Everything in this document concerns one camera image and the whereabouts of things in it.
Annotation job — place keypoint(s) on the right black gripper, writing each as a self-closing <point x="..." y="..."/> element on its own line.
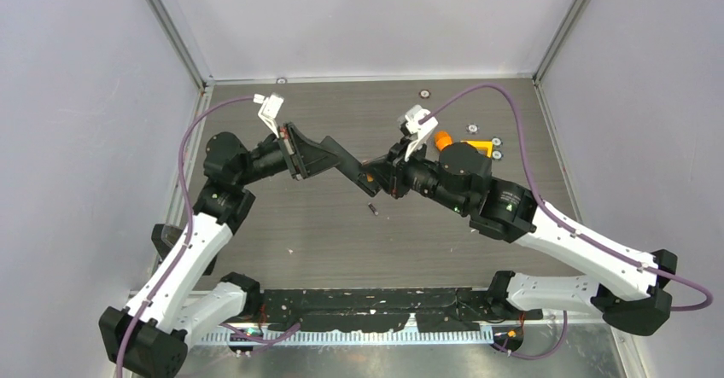
<point x="393" y="168"/>

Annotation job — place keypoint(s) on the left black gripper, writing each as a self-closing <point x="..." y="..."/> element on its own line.
<point x="304" y="156"/>

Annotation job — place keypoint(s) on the black remote control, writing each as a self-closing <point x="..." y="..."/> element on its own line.
<point x="350" y="167"/>

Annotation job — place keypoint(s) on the black battery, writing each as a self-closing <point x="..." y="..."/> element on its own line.
<point x="373" y="209"/>

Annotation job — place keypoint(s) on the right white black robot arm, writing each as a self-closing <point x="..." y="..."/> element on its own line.
<point x="621" y="288"/>

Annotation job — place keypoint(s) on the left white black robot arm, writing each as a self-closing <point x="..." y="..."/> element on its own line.
<point x="152" y="334"/>

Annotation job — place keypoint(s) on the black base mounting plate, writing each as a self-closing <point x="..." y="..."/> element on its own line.
<point x="380" y="310"/>

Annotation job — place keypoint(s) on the dark clear plastic box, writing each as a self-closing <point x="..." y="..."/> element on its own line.
<point x="164" y="237"/>

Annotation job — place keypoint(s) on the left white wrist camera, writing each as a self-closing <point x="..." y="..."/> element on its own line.
<point x="268" y="111"/>

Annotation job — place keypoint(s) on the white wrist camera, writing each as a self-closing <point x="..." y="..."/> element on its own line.
<point x="268" y="111"/>
<point x="417" y="125"/>

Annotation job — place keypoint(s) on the orange plastic handle tool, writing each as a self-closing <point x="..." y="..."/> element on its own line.
<point x="442" y="139"/>

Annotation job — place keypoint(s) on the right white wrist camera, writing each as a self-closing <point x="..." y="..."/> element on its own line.
<point x="417" y="125"/>

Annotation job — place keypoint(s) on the yellow triangular plastic frame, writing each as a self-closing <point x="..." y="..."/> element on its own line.
<point x="484" y="147"/>

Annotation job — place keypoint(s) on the ribbed aluminium front rail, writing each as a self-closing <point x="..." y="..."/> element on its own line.
<point x="484" y="335"/>

